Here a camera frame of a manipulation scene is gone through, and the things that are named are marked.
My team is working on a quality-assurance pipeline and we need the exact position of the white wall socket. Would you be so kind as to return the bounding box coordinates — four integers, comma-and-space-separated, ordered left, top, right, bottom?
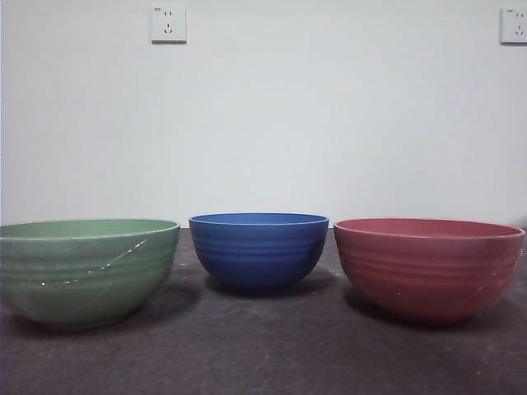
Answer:
500, 7, 527, 46
150, 5, 187, 45

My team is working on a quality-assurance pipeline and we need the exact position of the green ribbed bowl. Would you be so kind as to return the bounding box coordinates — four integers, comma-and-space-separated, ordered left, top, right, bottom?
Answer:
0, 217, 181, 332

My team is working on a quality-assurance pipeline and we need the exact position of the red ribbed bowl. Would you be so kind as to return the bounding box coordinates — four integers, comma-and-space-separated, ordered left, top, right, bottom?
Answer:
333, 217, 527, 324

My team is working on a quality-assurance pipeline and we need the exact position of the blue ribbed bowl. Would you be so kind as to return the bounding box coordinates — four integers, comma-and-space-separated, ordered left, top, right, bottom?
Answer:
188, 211, 330, 295

